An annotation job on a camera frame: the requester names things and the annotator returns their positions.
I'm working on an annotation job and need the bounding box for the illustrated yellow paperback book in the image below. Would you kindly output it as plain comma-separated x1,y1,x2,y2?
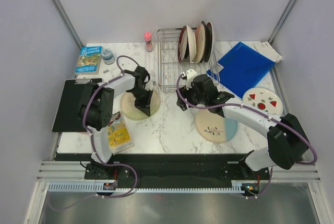
108,111,134,155

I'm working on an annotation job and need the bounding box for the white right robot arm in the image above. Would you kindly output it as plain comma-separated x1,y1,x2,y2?
176,69,312,179

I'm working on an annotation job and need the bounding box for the cream and green branch plate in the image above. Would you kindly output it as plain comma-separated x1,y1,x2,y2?
120,90,161,121

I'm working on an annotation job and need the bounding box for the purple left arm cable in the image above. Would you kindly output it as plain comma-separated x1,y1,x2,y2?
46,55,139,211

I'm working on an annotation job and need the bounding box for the white marker pen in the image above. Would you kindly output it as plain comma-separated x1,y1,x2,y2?
103,69,120,74

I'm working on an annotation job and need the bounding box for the metal wire dish rack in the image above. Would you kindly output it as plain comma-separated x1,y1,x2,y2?
157,28,220,92

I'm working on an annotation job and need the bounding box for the pink squeeze bottle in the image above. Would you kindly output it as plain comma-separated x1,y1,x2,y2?
144,32,153,52

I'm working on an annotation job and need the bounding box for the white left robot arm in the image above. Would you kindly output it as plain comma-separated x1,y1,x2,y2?
78,66,153,179

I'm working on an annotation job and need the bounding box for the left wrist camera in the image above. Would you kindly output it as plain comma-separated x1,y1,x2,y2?
145,80,156,90

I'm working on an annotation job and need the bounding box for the cream plate in rack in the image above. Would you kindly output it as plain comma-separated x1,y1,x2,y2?
184,26,196,63

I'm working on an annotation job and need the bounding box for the pink speckled plate in rack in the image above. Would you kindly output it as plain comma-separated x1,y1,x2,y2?
194,21,206,63

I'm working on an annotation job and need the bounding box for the small blue lidded jar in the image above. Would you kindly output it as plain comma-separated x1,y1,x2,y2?
101,48,115,65

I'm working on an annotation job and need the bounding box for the blue treehouse book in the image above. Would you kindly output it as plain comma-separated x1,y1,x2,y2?
75,46,102,75

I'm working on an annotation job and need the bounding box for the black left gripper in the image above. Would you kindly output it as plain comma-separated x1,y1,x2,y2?
130,87,153,117

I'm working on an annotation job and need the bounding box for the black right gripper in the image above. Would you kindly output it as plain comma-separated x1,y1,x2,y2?
176,82,207,111

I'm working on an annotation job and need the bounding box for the watermelon pattern plate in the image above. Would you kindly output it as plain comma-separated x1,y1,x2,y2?
242,87,283,115

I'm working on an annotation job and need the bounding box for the cream and blue leaf plate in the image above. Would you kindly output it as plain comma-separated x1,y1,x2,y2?
195,110,238,143

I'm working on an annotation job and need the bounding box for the white slotted cable duct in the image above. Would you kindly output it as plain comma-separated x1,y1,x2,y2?
47,182,250,193

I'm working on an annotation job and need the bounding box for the white paper booklet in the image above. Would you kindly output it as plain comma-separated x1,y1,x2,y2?
253,41,282,63

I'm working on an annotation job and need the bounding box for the blue plastic folder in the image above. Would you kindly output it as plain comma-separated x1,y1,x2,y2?
207,42,275,98

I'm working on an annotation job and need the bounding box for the red rimmed beige plate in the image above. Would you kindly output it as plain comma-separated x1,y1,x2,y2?
177,26,187,63

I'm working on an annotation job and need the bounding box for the black clipboard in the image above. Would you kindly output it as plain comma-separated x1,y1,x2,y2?
52,78,102,133

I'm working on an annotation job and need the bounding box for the black plate in rack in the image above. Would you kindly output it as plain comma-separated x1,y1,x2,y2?
200,21,210,63

